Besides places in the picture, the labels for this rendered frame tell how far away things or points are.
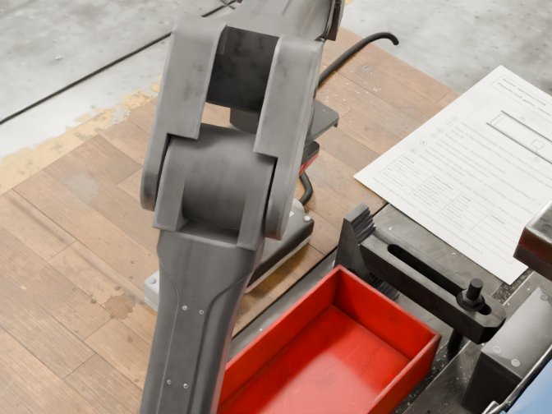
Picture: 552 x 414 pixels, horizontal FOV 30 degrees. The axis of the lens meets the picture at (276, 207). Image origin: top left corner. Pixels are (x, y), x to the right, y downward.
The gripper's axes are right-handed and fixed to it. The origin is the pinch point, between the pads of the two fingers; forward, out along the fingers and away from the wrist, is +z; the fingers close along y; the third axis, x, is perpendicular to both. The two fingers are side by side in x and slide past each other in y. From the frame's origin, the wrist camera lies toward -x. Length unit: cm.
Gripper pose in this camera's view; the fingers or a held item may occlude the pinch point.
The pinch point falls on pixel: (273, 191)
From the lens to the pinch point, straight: 102.2
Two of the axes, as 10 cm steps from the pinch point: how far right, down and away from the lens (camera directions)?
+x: 7.6, 5.2, -3.9
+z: -0.8, 6.8, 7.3
